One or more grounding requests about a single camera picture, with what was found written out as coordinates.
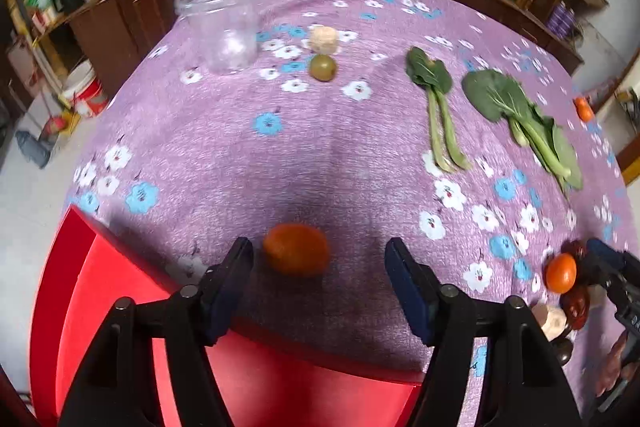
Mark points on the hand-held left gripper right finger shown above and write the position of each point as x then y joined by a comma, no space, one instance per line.
407,287

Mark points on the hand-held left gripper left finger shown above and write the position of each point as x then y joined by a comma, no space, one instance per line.
227,292

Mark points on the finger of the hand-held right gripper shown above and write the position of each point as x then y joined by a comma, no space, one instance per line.
602,252

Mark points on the red dried date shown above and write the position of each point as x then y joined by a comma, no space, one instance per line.
576,307
577,251

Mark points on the round orange mandarin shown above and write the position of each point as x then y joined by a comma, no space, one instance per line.
561,273

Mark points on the dark brown chestnut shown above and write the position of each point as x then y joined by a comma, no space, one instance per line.
563,351

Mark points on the pinkish beige peeled chunk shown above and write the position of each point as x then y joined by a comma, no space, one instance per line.
550,321

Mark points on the small oval orange kumquat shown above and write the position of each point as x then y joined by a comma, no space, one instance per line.
296,252

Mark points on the red cardboard box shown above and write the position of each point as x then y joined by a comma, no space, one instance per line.
115,267

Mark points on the person's right hand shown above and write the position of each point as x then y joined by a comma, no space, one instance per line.
617,359

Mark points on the tiny orange fruit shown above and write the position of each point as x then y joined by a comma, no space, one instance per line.
583,110

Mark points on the large bok choy leaf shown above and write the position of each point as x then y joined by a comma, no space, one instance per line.
495,97

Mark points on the small bok choy leaf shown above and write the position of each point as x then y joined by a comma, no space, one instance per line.
430,72

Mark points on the yellow dustpan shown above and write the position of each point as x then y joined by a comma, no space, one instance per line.
72,121

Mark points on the small green round fruit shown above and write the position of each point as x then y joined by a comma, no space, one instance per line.
323,67

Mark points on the purple box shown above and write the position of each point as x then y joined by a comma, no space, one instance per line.
562,19

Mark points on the red broom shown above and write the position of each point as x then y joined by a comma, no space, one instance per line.
52,125

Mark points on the white and red bucket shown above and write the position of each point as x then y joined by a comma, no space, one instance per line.
85,92

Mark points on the small beige peeled chunk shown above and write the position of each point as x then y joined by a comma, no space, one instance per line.
323,40

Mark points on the clear plastic cup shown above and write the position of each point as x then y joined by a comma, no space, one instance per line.
220,22

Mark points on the brown wooden cabinet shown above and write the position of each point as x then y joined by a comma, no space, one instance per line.
115,22

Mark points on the green snack packet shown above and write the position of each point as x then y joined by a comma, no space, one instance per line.
40,1

